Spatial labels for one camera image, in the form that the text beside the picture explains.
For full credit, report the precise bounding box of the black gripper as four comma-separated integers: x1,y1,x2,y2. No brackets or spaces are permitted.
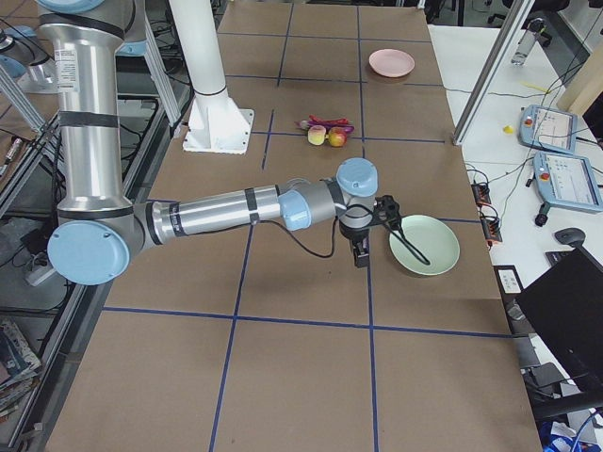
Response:
339,206,372,268

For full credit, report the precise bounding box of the yellow pink peach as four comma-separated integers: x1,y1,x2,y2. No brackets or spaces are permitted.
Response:
307,125,327,146

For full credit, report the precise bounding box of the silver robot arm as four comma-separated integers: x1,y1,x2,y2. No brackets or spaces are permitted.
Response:
39,1,378,285

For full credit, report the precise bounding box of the light green plate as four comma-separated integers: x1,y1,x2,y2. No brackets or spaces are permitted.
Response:
389,215,461,276

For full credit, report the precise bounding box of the red yellow pomegranate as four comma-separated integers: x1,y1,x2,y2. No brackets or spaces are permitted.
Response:
327,127,348,148

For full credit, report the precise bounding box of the orange terminal block strip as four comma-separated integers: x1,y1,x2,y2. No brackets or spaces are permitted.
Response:
471,182,502,249

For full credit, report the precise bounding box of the red chili pepper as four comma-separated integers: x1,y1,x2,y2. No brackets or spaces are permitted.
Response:
309,115,350,127

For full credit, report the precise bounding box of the purple eggplant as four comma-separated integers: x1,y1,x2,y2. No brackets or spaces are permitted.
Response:
295,120,355,135

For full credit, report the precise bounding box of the white label card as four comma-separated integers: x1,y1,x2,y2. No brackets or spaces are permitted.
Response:
497,268,522,294

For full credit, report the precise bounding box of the pink plate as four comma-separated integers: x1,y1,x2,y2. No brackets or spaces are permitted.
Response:
368,49,416,78

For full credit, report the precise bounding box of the black monitor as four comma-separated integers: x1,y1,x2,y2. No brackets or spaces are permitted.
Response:
516,248,602,392

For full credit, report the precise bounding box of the black computer mouse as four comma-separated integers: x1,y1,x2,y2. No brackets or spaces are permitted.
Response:
554,227,586,248

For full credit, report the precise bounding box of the lower blue teach pendant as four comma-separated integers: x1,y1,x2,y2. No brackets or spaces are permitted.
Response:
533,151,602,213

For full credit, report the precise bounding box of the blue teach pendant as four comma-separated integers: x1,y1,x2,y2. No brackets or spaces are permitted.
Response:
518,105,579,154
533,151,602,213

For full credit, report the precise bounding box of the upper blue teach pendant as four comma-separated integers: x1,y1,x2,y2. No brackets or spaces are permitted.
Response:
518,105,579,154

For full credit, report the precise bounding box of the clear water bottle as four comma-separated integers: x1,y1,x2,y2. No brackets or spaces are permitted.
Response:
511,18,546,66

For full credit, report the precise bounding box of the white power strip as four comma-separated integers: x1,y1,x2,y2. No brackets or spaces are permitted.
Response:
24,264,57,287

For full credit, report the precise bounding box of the stack of books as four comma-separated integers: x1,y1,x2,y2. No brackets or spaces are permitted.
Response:
1,316,42,422

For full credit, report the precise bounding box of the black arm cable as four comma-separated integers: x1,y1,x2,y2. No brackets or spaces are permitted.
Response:
253,202,432,266

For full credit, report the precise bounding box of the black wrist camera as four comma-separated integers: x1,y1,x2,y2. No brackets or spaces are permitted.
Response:
375,195,401,229

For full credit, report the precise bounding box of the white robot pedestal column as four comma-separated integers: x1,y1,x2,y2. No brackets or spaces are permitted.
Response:
170,0,254,154

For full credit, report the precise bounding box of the aluminium frame post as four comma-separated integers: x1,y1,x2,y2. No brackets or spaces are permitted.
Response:
452,0,534,146

